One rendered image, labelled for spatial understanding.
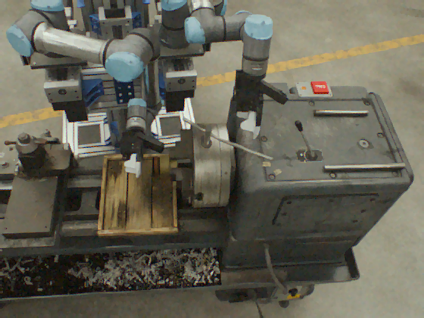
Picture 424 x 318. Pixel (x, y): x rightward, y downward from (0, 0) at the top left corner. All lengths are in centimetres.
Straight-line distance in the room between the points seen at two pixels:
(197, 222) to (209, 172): 33
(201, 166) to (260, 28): 52
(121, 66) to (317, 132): 72
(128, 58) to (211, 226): 72
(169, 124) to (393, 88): 195
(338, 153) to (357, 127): 15
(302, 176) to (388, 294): 151
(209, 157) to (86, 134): 150
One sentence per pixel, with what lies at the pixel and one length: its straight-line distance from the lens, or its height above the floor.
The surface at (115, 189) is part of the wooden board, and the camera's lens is 175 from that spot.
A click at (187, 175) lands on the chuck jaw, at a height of 111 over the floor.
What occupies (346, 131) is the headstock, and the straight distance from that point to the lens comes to 156.
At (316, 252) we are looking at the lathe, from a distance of 193.
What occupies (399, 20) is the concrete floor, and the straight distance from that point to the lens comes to 458.
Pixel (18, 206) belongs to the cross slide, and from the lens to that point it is 170.
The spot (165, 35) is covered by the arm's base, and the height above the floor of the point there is 121.
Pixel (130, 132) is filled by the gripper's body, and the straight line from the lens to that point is 165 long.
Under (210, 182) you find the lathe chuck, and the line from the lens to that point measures 142.
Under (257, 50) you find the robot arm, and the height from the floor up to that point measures 164.
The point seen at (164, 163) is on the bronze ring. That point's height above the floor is 112.
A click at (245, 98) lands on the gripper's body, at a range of 122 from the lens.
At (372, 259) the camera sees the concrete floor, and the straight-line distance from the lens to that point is 282.
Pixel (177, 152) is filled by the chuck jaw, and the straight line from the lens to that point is 153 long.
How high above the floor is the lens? 238
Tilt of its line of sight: 53 degrees down
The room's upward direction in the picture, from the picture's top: 8 degrees clockwise
